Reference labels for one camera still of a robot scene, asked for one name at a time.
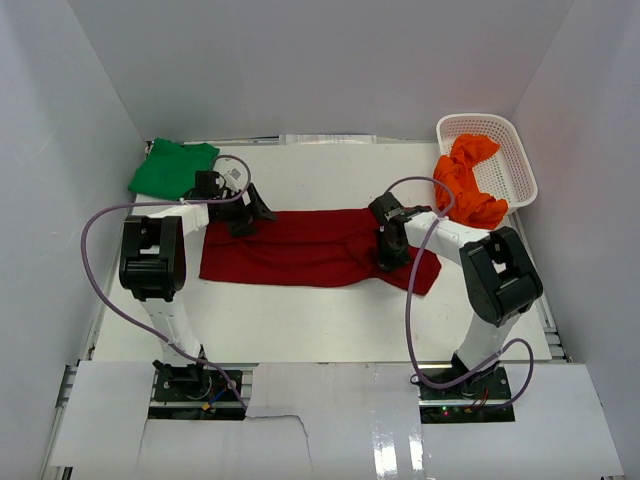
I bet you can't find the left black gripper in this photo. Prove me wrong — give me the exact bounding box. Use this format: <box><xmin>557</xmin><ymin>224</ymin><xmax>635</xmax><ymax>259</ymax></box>
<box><xmin>217</xmin><ymin>185</ymin><xmax>275</xmax><ymax>239</ymax></box>

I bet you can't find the red t-shirt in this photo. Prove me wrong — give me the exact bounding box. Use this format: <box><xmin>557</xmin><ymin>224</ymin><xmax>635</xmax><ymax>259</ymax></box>
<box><xmin>199</xmin><ymin>209</ymin><xmax>411</xmax><ymax>290</ymax></box>

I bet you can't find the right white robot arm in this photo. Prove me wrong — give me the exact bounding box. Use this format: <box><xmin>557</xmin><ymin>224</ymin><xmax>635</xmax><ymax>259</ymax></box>
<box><xmin>369</xmin><ymin>191</ymin><xmax>543</xmax><ymax>399</ymax></box>

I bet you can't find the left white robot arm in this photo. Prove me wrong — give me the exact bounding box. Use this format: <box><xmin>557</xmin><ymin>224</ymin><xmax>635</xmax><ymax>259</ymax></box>
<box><xmin>119</xmin><ymin>171</ymin><xmax>277</xmax><ymax>399</ymax></box>

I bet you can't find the white paper sheet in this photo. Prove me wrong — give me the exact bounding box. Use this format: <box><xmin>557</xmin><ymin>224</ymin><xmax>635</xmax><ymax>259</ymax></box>
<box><xmin>279</xmin><ymin>134</ymin><xmax>377</xmax><ymax>145</ymax></box>

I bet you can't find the orange crumpled t-shirt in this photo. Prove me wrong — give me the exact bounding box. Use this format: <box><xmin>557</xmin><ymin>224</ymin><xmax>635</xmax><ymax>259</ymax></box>
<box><xmin>433</xmin><ymin>134</ymin><xmax>508</xmax><ymax>230</ymax></box>

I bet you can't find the green folded t-shirt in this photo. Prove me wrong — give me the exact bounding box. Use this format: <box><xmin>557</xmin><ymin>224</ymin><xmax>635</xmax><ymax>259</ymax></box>
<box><xmin>128</xmin><ymin>138</ymin><xmax>220</xmax><ymax>201</ymax></box>

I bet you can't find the white perforated plastic basket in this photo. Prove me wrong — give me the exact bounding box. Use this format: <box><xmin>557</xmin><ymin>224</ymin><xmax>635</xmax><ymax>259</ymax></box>
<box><xmin>436</xmin><ymin>113</ymin><xmax>538</xmax><ymax>215</ymax></box>

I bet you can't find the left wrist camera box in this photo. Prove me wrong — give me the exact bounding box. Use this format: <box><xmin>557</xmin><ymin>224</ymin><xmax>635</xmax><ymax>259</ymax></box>
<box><xmin>223</xmin><ymin>167</ymin><xmax>247</xmax><ymax>196</ymax></box>

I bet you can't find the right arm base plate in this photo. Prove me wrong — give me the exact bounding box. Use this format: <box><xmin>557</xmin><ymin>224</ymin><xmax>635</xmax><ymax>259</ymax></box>
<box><xmin>410</xmin><ymin>366</ymin><xmax>515</xmax><ymax>425</ymax></box>

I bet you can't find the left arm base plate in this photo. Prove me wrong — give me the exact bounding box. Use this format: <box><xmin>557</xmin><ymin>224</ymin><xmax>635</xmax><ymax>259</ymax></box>
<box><xmin>148</xmin><ymin>364</ymin><xmax>245</xmax><ymax>421</ymax></box>

